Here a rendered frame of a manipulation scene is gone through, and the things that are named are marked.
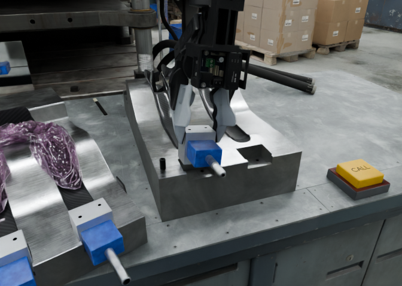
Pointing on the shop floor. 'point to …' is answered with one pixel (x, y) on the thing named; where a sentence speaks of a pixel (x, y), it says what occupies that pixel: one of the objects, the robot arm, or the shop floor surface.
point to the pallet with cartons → (338, 22)
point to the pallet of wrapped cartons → (278, 21)
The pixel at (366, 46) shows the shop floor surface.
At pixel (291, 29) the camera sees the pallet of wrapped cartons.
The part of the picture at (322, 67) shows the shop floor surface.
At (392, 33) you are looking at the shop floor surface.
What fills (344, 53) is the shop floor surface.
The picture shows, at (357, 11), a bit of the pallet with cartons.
